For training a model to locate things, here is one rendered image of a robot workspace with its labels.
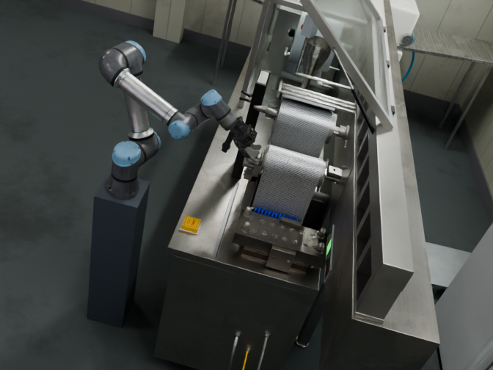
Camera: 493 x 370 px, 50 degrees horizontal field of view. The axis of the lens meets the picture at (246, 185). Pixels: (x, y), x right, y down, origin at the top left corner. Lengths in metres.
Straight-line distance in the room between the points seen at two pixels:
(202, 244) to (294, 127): 0.65
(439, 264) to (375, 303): 2.59
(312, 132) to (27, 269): 1.87
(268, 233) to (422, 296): 0.81
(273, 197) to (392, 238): 0.95
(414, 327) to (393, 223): 0.29
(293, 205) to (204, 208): 0.43
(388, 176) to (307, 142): 0.80
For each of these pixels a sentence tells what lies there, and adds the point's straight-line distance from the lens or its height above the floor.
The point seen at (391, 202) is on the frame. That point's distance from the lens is 1.57.
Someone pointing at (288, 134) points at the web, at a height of 1.29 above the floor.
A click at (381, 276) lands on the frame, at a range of 1.40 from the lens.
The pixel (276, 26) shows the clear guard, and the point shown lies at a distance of 3.04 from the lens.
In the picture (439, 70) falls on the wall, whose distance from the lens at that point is 6.20.
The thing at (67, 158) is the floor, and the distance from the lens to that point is 4.13.
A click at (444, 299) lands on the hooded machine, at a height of 0.22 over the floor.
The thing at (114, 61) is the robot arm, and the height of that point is 1.51.
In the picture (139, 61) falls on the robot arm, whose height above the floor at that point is 1.47.
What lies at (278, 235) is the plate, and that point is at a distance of 2.25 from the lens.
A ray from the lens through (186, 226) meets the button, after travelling 2.33.
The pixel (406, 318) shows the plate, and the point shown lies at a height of 1.44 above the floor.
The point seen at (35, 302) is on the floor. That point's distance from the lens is 3.21.
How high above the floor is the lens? 2.53
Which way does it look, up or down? 38 degrees down
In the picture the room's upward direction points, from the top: 16 degrees clockwise
